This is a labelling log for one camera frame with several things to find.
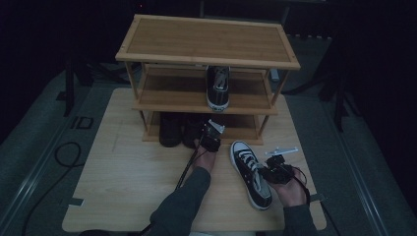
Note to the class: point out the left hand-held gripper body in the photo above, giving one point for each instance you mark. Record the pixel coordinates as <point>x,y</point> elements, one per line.
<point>210,142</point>

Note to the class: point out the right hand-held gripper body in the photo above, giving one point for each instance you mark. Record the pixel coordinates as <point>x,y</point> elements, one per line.
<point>278,172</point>

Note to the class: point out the black white canvas sneaker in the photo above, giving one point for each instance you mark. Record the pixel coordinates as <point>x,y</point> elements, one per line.
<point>217,93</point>
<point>247,164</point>

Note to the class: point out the black leather shoe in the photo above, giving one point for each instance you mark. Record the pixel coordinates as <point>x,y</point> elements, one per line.
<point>170,131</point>
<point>191,131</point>

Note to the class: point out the wooden shoe rack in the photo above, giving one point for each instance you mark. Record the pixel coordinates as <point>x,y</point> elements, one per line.
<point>206,39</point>

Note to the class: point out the person's left hand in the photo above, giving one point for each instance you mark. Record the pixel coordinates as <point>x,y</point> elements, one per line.
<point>205,160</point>

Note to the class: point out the person's right hand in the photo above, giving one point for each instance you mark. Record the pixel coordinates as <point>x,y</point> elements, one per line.
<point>293,193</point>

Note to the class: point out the grey tape piece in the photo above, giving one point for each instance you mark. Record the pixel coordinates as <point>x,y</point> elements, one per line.
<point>75,202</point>
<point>316,197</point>

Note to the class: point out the black metal stand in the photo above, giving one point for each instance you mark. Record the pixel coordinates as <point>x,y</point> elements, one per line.
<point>69,95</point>
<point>339,105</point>

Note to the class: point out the small grey object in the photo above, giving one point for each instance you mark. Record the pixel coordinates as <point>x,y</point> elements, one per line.
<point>274,75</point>

